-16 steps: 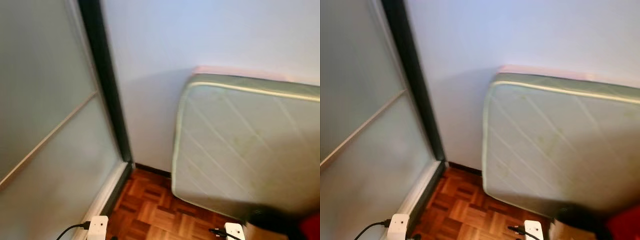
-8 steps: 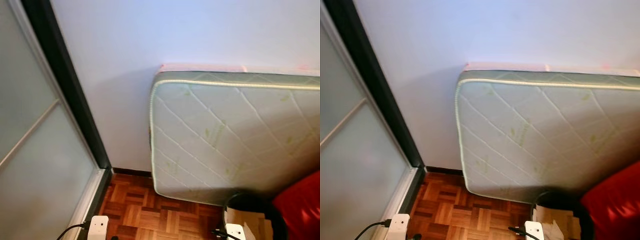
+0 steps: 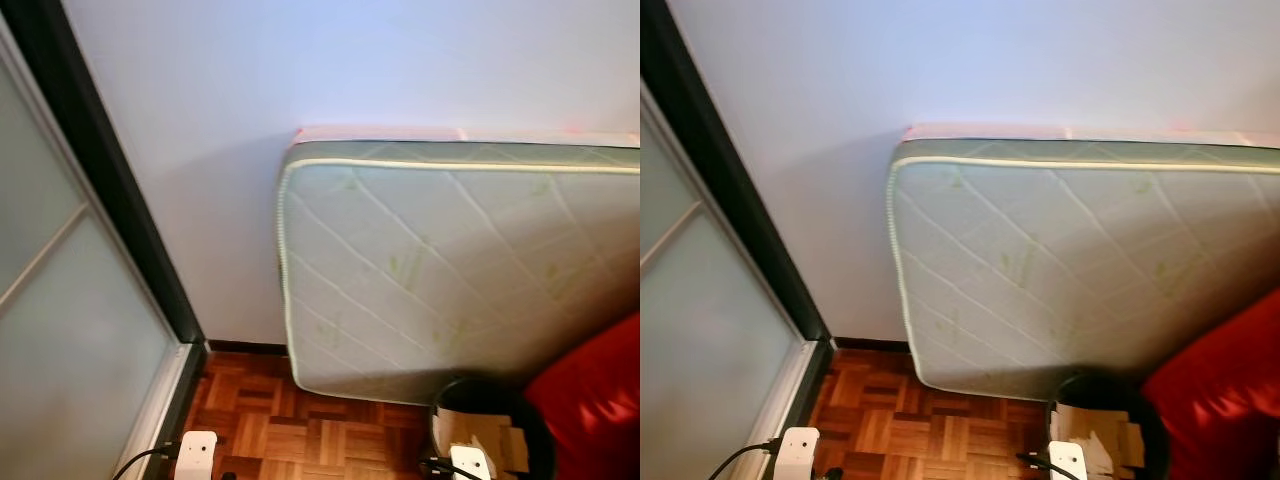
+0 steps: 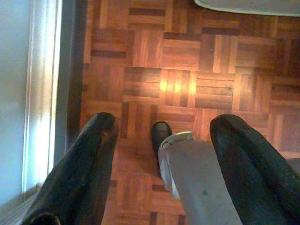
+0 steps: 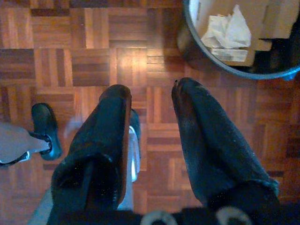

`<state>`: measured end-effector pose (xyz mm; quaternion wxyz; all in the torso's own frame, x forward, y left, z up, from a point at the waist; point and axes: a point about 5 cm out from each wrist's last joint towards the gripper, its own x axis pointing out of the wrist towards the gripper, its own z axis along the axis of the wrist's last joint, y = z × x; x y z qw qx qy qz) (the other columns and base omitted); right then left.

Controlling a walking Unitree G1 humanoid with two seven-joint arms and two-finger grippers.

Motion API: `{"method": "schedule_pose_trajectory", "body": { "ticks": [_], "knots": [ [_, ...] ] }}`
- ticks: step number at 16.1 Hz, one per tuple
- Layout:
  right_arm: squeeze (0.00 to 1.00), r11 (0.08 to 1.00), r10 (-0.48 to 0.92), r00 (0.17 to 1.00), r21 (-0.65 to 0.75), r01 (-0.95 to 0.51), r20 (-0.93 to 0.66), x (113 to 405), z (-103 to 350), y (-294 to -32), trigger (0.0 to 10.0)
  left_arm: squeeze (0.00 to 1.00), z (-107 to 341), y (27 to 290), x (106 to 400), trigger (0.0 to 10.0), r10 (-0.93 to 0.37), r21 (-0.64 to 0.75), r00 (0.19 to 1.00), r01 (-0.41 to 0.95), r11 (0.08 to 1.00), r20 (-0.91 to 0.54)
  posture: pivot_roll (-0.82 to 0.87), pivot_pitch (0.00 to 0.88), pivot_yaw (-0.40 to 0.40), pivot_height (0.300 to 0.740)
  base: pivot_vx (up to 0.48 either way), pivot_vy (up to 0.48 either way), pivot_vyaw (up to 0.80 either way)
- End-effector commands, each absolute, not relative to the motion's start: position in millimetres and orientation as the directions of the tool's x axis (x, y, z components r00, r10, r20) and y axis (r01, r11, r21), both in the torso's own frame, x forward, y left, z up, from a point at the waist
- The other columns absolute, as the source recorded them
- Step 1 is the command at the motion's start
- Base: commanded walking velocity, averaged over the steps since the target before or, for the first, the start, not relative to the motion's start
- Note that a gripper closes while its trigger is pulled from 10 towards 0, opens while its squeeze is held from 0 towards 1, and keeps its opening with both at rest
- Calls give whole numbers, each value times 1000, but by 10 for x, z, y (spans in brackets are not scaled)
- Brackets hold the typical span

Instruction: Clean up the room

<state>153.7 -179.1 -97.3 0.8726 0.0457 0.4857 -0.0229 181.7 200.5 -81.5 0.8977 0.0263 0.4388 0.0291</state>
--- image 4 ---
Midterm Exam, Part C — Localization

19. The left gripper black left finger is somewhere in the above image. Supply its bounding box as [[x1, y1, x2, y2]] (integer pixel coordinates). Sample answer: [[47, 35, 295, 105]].
[[22, 112, 119, 225]]

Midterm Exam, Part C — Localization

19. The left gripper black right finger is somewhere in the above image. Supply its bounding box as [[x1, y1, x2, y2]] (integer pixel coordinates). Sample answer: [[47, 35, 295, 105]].
[[209, 114, 300, 225]]

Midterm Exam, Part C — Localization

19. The grey robot left leg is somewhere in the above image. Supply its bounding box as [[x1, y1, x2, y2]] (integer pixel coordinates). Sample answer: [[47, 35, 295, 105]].
[[157, 131, 243, 225]]

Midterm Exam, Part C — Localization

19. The white baseboard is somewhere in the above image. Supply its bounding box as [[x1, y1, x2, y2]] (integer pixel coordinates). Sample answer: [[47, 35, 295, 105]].
[[22, 0, 63, 202]]

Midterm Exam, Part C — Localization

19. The black robot left foot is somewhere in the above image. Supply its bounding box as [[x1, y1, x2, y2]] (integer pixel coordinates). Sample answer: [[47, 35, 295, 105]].
[[151, 121, 173, 155]]

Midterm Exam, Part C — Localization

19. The white quilted mattress green piping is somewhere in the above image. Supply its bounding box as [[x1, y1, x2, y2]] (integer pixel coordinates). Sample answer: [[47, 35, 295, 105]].
[[193, 0, 300, 17]]

